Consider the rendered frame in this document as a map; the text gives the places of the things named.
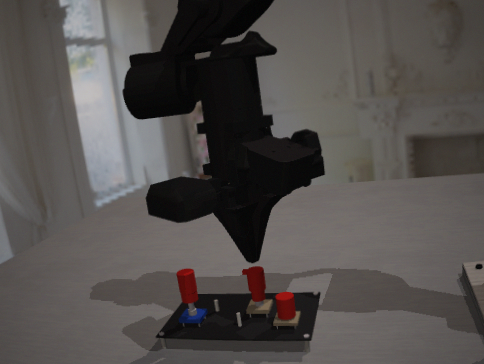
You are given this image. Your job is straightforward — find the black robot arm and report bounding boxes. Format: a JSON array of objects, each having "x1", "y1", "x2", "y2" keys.
[{"x1": 122, "y1": 0, "x2": 323, "y2": 196}]

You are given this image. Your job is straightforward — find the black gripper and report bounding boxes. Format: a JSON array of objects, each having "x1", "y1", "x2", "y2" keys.
[{"x1": 146, "y1": 105, "x2": 286, "y2": 263}]

